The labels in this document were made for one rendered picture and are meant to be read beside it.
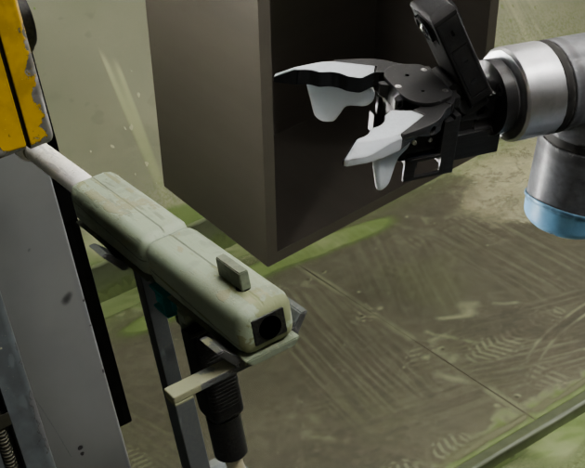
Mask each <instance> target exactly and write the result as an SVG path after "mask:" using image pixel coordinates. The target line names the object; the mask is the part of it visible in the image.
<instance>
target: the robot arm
mask: <svg viewBox="0 0 585 468"><path fill-rule="evenodd" d="M410 7H411V9H412V11H413V13H414V15H415V16H414V19H415V22H416V24H417V26H418V28H419V29H420V31H421V33H422V35H424V37H425V38H426V40H427V43H428V45H429V46H430V48H431V50H432V52H433V54H434V56H435V60H436V62H437V64H438V66H435V67H434V68H433V69H431V68H430V67H429V66H423V65H421V64H402V63H396V62H393V61H388V60H383V59H376V58H351V59H335V60H334V61H324V62H317V63H312V64H307V65H303V66H298V67H293V68H291V69H289V70H286V71H281V72H279V73H276V74H275V75H274V82H276V83H284V84H291V85H306V86H307V90H308V94H309V97H310V101H311V105H312V109H313V112H314V115H315V116H316V117H317V118H318V119H319V120H321V121H323V122H333V121H335V120H336V119H337V117H338V116H339V114H340V113H341V112H342V110H343V109H344V108H345V107H346V106H367V105H369V104H371V103H372V101H373V100H374V97H375V92H374V89H373V87H378V90H377V93H378V94H379V95H376V103H375V109H374V110H370V115H369V123H368V129H369V130H370V131H369V133H368V134H367V135H366V136H363V137H361V138H359V139H356V140H355V141H354V143H353V145H352V146H351V148H350V149H349V151H348V152H347V153H346V155H345V157H344V159H343V166H346V167H347V166H354V165H358V164H363V163H370V162H372V167H373V173H374V180H375V187H376V188H377V189H378V190H382V189H384V188H385V187H386V186H387V185H388V183H389V182H390V179H391V176H392V174H393V171H394V168H395V165H396V162H402V163H403V172H402V179H401V181H402V182H408V181H411V180H416V179H421V178H426V177H429V176H438V175H443V174H446V173H451V172H452V168H453V163H454V160H459V159H463V158H468V157H473V156H477V155H482V154H486V153H490V152H495V151H497V149H498V144H499V139H500V138H501V139H502V140H504V141H506V142H515V141H519V140H524V139H529V138H533V137H537V143H536V148H535V151H534V156H533V161H532V165H531V170H530V175H529V179H528V184H527V188H525V195H526V197H525V204H524V209H525V213H526V216H527V218H528V219H529V220H530V221H531V222H532V223H533V224H534V225H535V226H536V227H538V228H540V229H541V230H543V231H545V232H548V233H550V234H553V235H555V236H557V237H561V238H565V239H571V240H585V32H582V33H577V34H571V35H566V36H560V37H554V38H549V39H543V40H538V41H531V42H525V43H520V44H514V45H505V46H499V47H496V48H493V49H491V50H490V51H489V52H488V53H487V55H486V56H485V57H484V59H482V60H478V58H477V55H476V53H475V50H474V48H473V46H472V43H471V41H470V39H469V37H468V34H467V32H466V31H465V28H464V26H463V24H462V22H463V20H462V15H461V13H460V11H459V9H458V8H457V7H456V5H455V4H454V3H453V2H452V1H451V0H414V1H412V2H411V3H410ZM431 159H436V160H437V161H438V168H437V170H435V171H432V172H427V173H422V174H417V175H415V174H414V173H415V168H417V162H422V161H427V160H431Z"/></svg>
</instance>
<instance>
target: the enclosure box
mask: <svg viewBox="0 0 585 468"><path fill-rule="evenodd" d="M412 1H414V0H145V2H146V11H147V21H148V30H149V47H150V56H151V66H152V75H153V84H154V94H155V102H156V111H157V121H158V130H159V139H160V148H161V157H162V175H163V184H164V186H165V187H166V188H167V189H169V190H170V191H171V192H173V193H174V194H175V195H176V196H177V197H178V198H179V199H180V200H182V201H183V202H185V203H186V204H187V205H188V206H190V207H191V208H192V209H194V210H195V211H196V212H197V213H199V214H200V215H202V216H203V217H204V218H205V219H207V220H208V221H209V222H211V223H212V224H213V225H214V226H216V227H217V228H218V229H220V230H221V231H222V232H224V233H225V234H226V235H227V236H229V237H230V238H231V239H233V240H234V241H235V242H237V243H238V244H239V245H240V246H241V247H242V248H243V249H245V250H246V251H247V252H249V253H250V254H251V255H253V256H254V257H255V258H257V259H258V260H259V261H260V262H262V263H263V264H264V265H265V266H267V267H270V266H272V265H274V264H276V263H278V262H279V261H280V260H282V259H284V258H286V257H288V256H290V255H292V254H294V253H296V252H298V251H300V250H302V249H304V248H305V247H307V246H308V245H310V244H312V243H314V242H316V241H319V240H321V239H322V238H324V237H326V236H328V235H330V234H332V233H333V232H335V231H337V230H338V229H340V228H343V227H345V226H347V225H349V224H351V223H352V222H354V221H356V220H358V219H359V218H361V217H363V216H365V215H367V214H369V213H371V212H373V211H375V210H377V209H379V208H380V207H382V206H384V205H386V204H387V203H389V202H392V201H393V200H395V199H397V198H399V197H401V196H403V195H405V194H407V193H408V192H410V191H412V190H414V189H416V188H418V187H420V186H422V185H423V184H425V183H427V182H429V181H431V180H433V179H435V178H437V177H438V176H441V175H434V176H429V177H426V178H421V179H416V180H411V181H408V182H402V181H401V179H402V172H403V163H402V162H396V165H395V168H394V171H393V174H392V176H391V179H390V182H389V183H388V185H387V186H386V187H385V188H384V189H382V190H378V189H377V188H376V187H375V180H374V173H373V167H372V162H368V163H363V164H358V165H354V166H347V167H346V166H343V159H344V157H345V155H346V153H347V152H348V151H349V149H350V148H351V146H352V145H353V143H354V141H355V140H356V139H359V138H361V137H364V136H366V135H367V134H368V133H369V131H370V130H369V129H368V123H369V115H370V110H374V109H375V103H376V95H379V94H378V93H377V90H378V87H373V89H374V92H375V97H374V100H373V101H372V103H371V104H369V105H367V106H346V107H345V108H344V109H343V110H342V112H341V113H340V114H339V116H338V117H337V119H336V120H335V121H333V122H323V121H321V120H319V119H318V118H317V117H316V116H315V115H314V112H313V109H312V105H311V101H310V97H309V94H308V90H307V86H306V84H284V83H276V82H274V75H275V74H276V73H279V72H283V71H286V70H289V69H291V68H293V67H298V66H303V65H307V64H312V63H317V62H324V61H334V60H335V59H383V60H388V61H393V62H396V63H402V64H421V65H423V66H429V67H430V68H431V69H433V68H434V67H435V66H438V64H437V62H436V59H435V56H434V54H433V52H432V50H431V48H430V46H429V45H428V43H427V40H426V38H425V37H424V35H423V34H422V33H421V31H420V29H419V28H418V26H417V24H416V22H415V19H414V16H415V15H414V13H413V11H412V9H411V7H410V3H411V2H412ZM451 1H452V2H453V3H454V4H455V5H456V7H457V8H458V9H459V11H460V13H461V17H462V20H463V22H462V24H463V26H464V28H465V31H466V32H467V34H468V37H469V39H470V41H471V43H472V46H473V48H474V52H475V53H476V55H477V58H478V60H482V59H484V57H485V56H486V55H487V53H488V52H489V51H490V50H491V49H493V48H494V45H495V36H496V27H497V17H498V9H499V0H451Z"/></svg>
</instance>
